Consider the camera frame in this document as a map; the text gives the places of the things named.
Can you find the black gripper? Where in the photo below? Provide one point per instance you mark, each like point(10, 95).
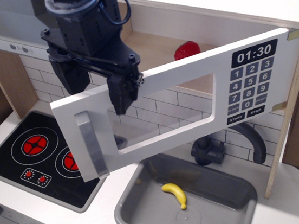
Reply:
point(93, 44)

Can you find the white toy microwave door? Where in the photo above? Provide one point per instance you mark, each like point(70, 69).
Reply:
point(179, 102)

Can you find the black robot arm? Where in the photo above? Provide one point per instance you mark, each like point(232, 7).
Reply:
point(74, 8)

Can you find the wooden toy microwave cabinet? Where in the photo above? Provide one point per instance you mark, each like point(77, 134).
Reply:
point(234, 23)

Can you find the black toy stove top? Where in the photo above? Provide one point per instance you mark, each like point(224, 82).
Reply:
point(36, 158)

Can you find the grey toy range hood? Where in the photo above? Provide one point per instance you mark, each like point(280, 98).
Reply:
point(21, 24)

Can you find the dark grey toy faucet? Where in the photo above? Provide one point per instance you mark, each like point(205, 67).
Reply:
point(205, 151)

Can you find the grey toy sink basin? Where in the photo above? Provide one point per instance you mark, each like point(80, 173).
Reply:
point(213, 197)

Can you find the yellow toy banana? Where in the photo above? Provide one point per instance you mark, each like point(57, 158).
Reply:
point(177, 192)

